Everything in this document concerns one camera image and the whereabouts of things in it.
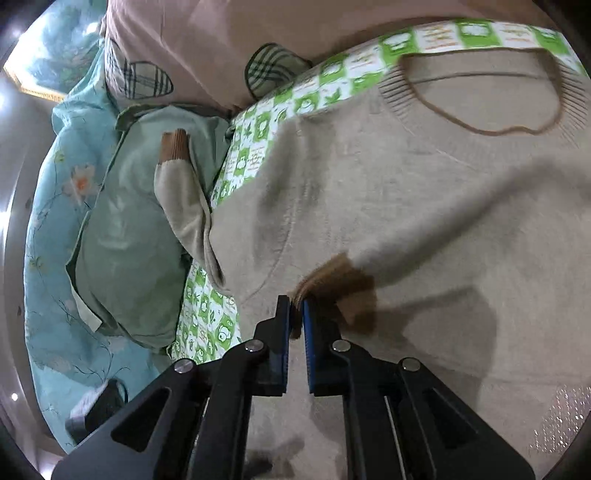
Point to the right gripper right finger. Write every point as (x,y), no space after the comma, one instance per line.
(401,421)

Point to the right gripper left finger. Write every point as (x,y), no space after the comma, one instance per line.
(192,421)

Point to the beige knit sweater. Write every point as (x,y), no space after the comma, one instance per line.
(446,211)

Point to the light blue floral quilt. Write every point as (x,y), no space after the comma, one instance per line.
(67,359)

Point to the green white patterned bedsheet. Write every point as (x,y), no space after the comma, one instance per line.
(208,321)

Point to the green pillow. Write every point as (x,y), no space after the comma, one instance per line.
(127,269)

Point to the framed landscape painting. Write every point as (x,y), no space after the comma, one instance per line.
(53,54)

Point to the pink plaid-heart duvet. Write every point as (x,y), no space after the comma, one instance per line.
(228,54)

